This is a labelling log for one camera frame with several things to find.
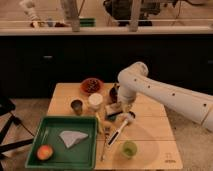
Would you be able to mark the red yellow apple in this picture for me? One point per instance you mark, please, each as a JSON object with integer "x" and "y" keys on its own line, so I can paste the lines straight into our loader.
{"x": 44, "y": 152}

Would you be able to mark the green sponge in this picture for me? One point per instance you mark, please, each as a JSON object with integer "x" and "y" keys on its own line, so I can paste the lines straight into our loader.
{"x": 110, "y": 118}

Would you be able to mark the dark maroon bowl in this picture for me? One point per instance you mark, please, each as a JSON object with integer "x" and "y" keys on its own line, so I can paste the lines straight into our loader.
{"x": 113, "y": 95}

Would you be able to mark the white paper cup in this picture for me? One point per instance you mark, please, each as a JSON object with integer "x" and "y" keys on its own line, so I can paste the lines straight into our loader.
{"x": 95, "y": 101}

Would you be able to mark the silver fork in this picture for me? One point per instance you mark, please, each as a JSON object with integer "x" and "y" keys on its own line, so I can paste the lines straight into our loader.
{"x": 106, "y": 134}

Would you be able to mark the grey folded cloth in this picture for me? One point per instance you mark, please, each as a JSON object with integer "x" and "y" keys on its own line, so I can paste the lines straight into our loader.
{"x": 71, "y": 138}

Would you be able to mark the green plastic tray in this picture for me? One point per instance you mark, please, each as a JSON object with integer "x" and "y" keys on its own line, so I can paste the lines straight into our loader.
{"x": 55, "y": 131}

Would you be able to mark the white black dish brush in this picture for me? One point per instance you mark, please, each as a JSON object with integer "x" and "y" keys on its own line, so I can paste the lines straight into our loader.
{"x": 128, "y": 119}

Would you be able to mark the red bowl with snacks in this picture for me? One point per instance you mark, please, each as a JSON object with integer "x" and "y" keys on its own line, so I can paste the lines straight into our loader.
{"x": 91, "y": 85}

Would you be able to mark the dark metal cup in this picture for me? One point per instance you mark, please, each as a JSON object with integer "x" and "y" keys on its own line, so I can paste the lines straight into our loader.
{"x": 77, "y": 106}

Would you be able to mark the wooden blackboard eraser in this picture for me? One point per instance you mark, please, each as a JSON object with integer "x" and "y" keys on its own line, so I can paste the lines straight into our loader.
{"x": 113, "y": 109}

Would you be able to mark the green translucent cup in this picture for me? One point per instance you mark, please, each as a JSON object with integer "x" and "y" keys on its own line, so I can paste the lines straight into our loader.
{"x": 128, "y": 149}

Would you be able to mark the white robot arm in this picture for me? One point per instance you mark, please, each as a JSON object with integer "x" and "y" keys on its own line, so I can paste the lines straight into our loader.
{"x": 195, "y": 106}

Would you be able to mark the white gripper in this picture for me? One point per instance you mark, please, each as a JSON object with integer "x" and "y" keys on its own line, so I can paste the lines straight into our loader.
{"x": 126, "y": 96}

